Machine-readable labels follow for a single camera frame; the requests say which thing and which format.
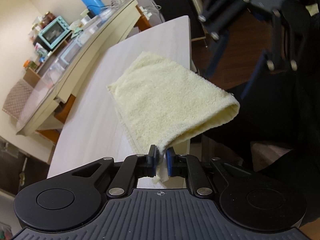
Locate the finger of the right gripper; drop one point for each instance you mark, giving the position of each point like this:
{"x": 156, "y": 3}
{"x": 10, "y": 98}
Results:
{"x": 217, "y": 17}
{"x": 285, "y": 50}

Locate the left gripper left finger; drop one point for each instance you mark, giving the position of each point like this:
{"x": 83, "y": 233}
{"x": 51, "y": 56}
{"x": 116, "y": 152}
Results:
{"x": 73, "y": 199}

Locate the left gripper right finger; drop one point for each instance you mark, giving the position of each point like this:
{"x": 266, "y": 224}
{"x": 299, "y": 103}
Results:
{"x": 242, "y": 197}

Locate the pale yellow towel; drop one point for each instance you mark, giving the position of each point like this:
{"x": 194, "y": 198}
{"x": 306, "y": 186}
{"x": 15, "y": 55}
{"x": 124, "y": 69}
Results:
{"x": 160, "y": 102}

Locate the cream dining table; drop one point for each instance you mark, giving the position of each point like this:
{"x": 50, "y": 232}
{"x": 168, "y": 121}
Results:
{"x": 65, "y": 75}

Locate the quilted pink chair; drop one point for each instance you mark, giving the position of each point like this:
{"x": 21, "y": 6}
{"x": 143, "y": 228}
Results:
{"x": 16, "y": 98}

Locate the wooden shelf riser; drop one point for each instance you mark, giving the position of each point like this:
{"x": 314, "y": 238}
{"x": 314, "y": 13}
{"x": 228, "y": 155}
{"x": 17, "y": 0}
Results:
{"x": 33, "y": 76}

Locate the orange lid jar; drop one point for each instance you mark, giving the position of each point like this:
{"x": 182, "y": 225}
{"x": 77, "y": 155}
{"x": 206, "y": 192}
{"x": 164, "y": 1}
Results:
{"x": 29, "y": 64}

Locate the teal toaster oven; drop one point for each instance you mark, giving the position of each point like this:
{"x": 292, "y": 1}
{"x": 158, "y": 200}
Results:
{"x": 54, "y": 32}

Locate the red jar on oven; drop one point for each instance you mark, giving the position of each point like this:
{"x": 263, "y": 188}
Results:
{"x": 48, "y": 18}

